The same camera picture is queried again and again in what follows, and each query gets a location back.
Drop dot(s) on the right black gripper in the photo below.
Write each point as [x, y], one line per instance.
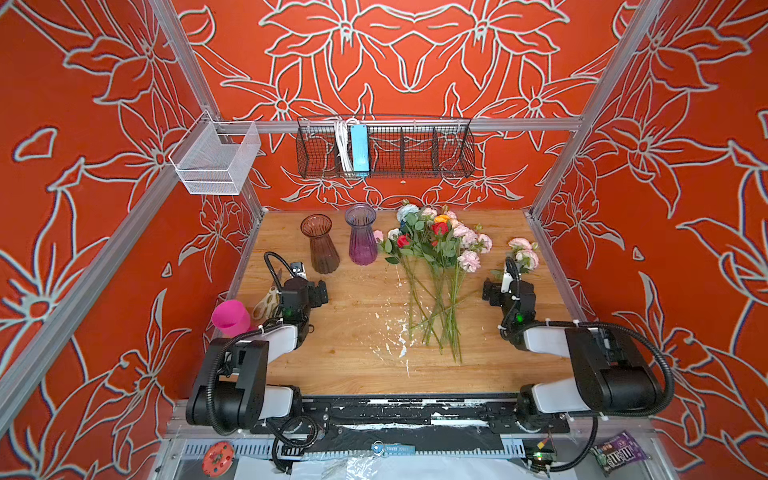
[497, 291]

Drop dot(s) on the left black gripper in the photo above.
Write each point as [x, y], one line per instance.
[313, 291]

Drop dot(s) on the pink flower stem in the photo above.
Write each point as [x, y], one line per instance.
[524, 255]

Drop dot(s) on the brown glass vase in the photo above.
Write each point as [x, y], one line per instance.
[324, 256]

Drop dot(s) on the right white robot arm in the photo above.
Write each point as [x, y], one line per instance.
[616, 371]

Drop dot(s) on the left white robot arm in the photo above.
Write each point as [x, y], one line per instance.
[231, 391]

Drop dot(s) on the purple glass vase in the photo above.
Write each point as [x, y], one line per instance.
[363, 248]

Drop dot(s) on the pink plastic cup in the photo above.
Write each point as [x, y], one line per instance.
[231, 318]

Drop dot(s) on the mixed flower bunch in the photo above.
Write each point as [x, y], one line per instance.
[437, 252]

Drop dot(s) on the clear plastic bin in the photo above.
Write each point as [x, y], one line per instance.
[215, 157]

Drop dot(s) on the light blue box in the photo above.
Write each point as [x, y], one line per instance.
[360, 149]

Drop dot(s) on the red plastic wheel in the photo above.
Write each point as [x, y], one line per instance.
[218, 459]

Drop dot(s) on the purple candy bag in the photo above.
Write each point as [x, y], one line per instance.
[617, 452]

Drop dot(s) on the white handled scissors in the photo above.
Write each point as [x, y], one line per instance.
[267, 307]

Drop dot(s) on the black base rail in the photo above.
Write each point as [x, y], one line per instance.
[482, 425]

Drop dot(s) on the black wire basket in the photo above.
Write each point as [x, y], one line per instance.
[400, 147]

